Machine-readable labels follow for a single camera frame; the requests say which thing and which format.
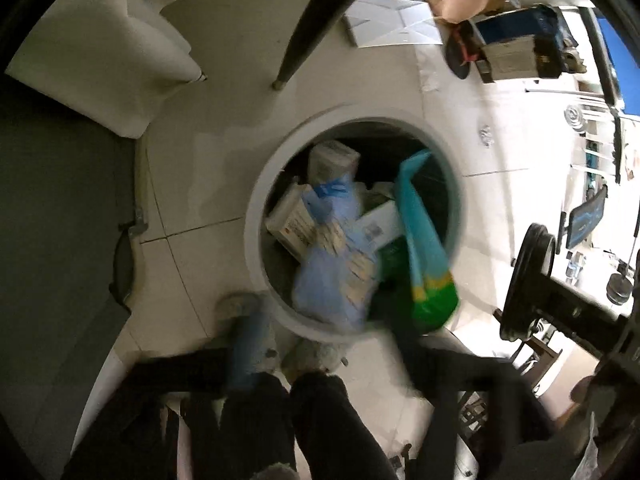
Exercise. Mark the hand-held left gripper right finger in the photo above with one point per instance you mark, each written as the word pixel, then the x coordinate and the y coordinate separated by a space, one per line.
pixel 440 370

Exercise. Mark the white and grey box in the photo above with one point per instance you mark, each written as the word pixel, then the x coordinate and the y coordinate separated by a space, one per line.
pixel 332 160

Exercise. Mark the dark table leg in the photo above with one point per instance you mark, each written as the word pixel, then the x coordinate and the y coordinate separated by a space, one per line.
pixel 310 25

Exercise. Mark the white and orange printed box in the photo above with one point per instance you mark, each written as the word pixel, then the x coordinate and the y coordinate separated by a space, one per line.
pixel 295 225

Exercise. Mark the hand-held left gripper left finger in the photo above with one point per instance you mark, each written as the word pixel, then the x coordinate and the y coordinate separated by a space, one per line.
pixel 250 345

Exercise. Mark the person's leg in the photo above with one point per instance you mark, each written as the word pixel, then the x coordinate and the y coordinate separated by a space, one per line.
pixel 250 435
pixel 335 425

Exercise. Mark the person's right leg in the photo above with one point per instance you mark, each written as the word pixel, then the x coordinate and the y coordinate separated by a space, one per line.
pixel 335 425

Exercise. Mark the black weight plates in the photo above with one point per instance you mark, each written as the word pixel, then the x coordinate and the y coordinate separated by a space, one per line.
pixel 620 287

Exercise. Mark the person's left leg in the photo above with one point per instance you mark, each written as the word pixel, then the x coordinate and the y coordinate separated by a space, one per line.
pixel 250 435

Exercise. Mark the green and blue plastic bag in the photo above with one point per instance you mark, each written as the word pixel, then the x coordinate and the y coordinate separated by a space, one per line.
pixel 425 260

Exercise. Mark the white flat box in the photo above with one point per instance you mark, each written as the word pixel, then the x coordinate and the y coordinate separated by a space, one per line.
pixel 390 20

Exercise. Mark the dark grey panel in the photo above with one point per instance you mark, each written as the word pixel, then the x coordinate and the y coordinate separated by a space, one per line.
pixel 50 210

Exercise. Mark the blue and black device box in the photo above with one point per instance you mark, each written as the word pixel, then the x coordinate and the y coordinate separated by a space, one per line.
pixel 525 30

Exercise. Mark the white round trash bin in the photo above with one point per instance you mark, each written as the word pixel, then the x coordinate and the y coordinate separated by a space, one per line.
pixel 260 195

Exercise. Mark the grey slipper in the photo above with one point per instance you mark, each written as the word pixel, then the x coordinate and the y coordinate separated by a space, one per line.
pixel 235 305
pixel 315 355

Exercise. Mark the black tablet screen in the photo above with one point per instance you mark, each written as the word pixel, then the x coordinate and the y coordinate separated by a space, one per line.
pixel 585 220

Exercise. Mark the blue panel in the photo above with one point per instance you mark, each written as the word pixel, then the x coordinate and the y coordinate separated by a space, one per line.
pixel 622 60

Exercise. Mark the green and white medicine box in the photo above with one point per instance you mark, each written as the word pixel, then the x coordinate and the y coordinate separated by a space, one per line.
pixel 380 222

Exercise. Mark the blue tissue packet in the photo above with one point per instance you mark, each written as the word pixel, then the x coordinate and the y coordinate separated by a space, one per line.
pixel 325 270

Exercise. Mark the clear plastic bottle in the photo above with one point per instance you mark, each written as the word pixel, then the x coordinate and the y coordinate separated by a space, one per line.
pixel 575 266

